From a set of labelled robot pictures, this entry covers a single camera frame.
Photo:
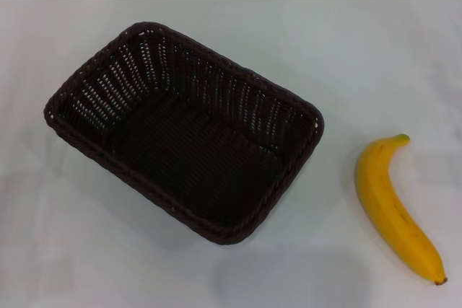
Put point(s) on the dark brown woven basket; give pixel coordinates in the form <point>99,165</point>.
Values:
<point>187,153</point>

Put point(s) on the yellow banana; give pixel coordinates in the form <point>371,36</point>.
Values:
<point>382,192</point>

